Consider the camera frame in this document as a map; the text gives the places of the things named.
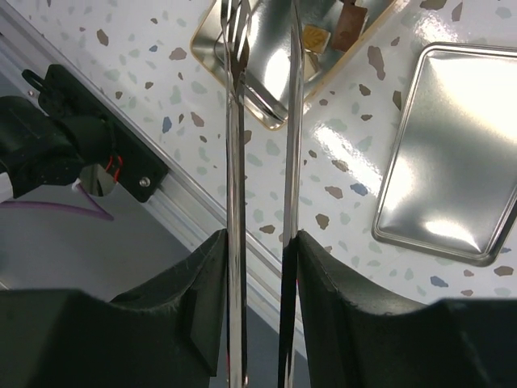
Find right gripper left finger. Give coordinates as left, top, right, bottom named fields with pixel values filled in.
left=1, top=230, right=228, bottom=387

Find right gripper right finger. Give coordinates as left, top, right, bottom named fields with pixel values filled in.
left=295, top=231, right=516, bottom=387

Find caramel chocolate cube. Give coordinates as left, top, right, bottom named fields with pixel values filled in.
left=302, top=25, right=331, bottom=54

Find dark cube chocolate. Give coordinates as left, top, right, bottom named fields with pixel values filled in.
left=331, top=1, right=368, bottom=53

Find silver metal tongs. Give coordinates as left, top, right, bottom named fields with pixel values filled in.
left=220, top=1, right=305, bottom=387

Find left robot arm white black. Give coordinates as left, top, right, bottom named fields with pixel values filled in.
left=1, top=70, right=122, bottom=202

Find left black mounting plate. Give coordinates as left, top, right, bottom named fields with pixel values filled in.
left=22, top=64, right=168, bottom=203

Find silver metal tin lid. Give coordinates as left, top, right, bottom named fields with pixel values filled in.
left=372, top=43, right=516, bottom=267

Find gold metal tin box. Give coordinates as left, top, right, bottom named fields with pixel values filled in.
left=191, top=1, right=407, bottom=130

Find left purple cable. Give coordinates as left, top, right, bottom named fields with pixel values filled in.
left=0, top=189, right=116, bottom=221

